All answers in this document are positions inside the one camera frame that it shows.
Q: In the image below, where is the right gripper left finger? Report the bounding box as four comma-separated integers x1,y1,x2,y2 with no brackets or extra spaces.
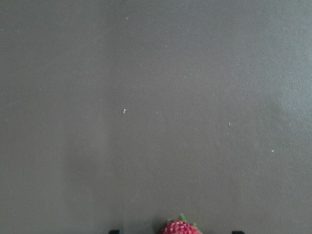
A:
109,230,120,234

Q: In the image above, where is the red strawberry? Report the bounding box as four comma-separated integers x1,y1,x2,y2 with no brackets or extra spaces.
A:
157,214,203,234

